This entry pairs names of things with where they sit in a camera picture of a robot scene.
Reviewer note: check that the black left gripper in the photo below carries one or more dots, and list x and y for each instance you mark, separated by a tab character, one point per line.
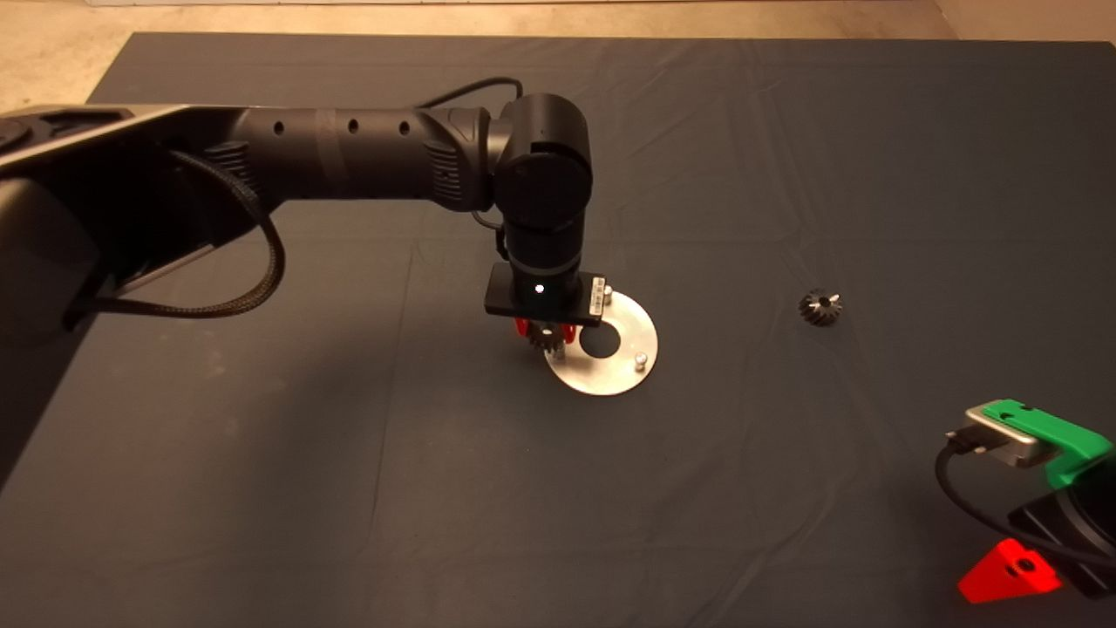
545	301

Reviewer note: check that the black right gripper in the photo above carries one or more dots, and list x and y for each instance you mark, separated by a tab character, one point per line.
1085	523

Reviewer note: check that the steel spur gear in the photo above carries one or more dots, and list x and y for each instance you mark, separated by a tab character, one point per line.
549	338

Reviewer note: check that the round metal carrier plate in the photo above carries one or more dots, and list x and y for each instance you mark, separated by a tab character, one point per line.
610	375

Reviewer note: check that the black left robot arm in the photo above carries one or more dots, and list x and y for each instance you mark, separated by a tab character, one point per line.
349	157

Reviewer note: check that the dark bevel gear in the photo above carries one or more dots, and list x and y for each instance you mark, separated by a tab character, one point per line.
819	308

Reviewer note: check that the dark grey table cloth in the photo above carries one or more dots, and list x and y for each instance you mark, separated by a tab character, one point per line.
785	174

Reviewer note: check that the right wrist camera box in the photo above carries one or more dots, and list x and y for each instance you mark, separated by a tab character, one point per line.
1003	436

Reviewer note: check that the right green camera mount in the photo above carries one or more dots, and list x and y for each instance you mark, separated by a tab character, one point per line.
1059	436

